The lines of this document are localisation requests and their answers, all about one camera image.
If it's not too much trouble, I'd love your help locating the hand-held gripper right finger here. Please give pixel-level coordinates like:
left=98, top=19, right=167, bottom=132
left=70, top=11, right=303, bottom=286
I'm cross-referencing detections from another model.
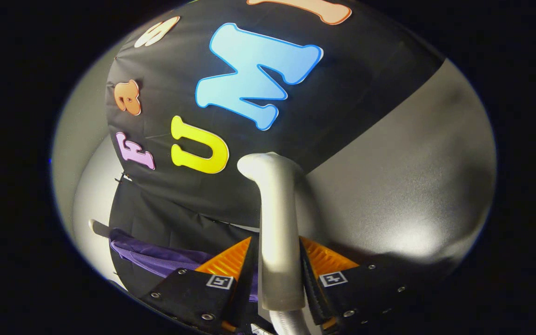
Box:
left=298, top=236, right=417, bottom=333

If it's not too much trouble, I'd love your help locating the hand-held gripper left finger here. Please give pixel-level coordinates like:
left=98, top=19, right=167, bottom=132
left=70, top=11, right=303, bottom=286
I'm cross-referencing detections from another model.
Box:
left=139, top=236, right=260, bottom=333

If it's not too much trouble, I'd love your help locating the grey garment steamer hose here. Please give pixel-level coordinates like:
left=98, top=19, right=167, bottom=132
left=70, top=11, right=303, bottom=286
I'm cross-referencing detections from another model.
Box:
left=268, top=308, right=313, bottom=335

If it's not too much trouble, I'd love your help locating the white garment steamer head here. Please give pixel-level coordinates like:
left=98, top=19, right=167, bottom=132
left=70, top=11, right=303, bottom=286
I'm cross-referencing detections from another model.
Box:
left=237, top=152, right=307, bottom=311

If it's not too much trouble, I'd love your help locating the purple jacket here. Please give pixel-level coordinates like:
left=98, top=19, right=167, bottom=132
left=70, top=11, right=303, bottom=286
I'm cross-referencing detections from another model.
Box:
left=109, top=228, right=261, bottom=303

